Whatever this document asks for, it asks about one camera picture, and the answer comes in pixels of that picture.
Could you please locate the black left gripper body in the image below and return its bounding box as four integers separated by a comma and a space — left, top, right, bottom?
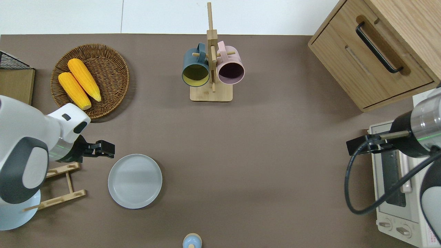
69, 135, 100, 163

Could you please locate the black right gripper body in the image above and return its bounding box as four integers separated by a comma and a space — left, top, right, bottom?
365, 132, 395, 153

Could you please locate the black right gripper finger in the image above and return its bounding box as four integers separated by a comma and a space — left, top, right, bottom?
346, 136, 371, 156

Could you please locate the gray plate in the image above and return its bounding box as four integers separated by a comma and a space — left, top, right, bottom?
108, 154, 163, 209

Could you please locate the low wooden plate rack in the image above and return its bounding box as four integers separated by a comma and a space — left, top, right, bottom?
23, 162, 86, 211

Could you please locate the light blue plate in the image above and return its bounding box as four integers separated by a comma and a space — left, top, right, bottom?
0, 189, 41, 230

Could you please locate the yellow corn cob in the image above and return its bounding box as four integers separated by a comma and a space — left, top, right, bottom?
58, 72, 92, 110
68, 58, 102, 102

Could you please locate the round brown wicker basket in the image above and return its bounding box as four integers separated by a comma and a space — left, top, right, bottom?
51, 43, 130, 119

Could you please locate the cream toaster oven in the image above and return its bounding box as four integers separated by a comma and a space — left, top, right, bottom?
368, 121, 441, 248

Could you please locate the wooden drawer cabinet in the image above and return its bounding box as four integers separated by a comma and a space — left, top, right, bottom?
308, 0, 441, 112

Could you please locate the light wooden shelf board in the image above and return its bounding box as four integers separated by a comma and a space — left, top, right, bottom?
0, 69, 35, 105

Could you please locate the wooden mug tree stand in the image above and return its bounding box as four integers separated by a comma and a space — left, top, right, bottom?
190, 2, 236, 102

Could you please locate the dark teal mug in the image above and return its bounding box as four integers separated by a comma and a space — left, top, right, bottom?
182, 43, 210, 87

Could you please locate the pink mug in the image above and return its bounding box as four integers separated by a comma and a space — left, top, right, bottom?
217, 41, 245, 85

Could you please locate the thick black cable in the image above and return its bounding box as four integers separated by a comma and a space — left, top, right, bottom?
345, 138, 441, 215

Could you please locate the black drawer handle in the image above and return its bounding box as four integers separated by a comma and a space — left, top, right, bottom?
356, 22, 403, 74

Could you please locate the wire basket with grid cloth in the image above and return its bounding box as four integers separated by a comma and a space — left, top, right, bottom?
0, 51, 36, 105

